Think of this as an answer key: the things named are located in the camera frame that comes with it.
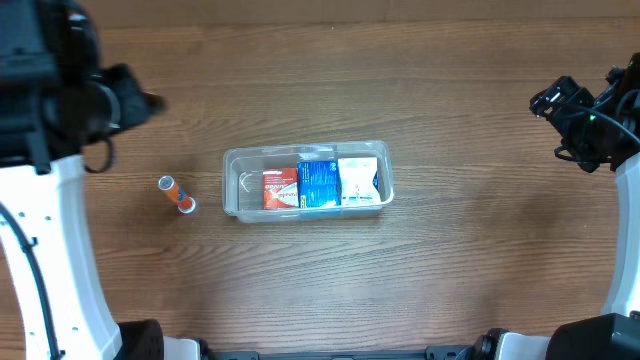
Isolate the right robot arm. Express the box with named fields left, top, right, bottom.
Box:
left=446, top=54, right=639, bottom=360

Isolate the white medicine box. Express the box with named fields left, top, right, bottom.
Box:
left=338, top=157, right=381, bottom=205

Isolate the orange tube white cap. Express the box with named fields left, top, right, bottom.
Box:
left=158, top=175, right=197, bottom=214

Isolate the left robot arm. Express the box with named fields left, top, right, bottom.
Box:
left=1, top=0, right=212, bottom=359

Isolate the clear plastic container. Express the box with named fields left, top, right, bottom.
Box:
left=223, top=140, right=395, bottom=223

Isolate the red medicine box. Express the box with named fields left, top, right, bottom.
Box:
left=263, top=168, right=299, bottom=210

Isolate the blue medicine box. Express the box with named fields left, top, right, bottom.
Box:
left=297, top=160, right=340, bottom=208

